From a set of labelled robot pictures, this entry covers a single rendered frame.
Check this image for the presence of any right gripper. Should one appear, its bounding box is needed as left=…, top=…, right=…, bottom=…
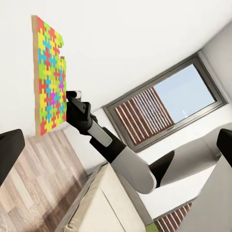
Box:
left=66, top=96, right=91, bottom=129

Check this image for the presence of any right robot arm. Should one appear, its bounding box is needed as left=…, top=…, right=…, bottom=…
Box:
left=66, top=90, right=232, bottom=195

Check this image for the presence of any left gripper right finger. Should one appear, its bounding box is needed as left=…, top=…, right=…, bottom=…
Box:
left=217, top=129, right=232, bottom=167

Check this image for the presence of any jigsaw puzzle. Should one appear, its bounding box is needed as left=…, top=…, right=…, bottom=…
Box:
left=31, top=15, right=68, bottom=137

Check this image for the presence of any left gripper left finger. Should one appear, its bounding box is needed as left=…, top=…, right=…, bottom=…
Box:
left=0, top=129, right=25, bottom=186

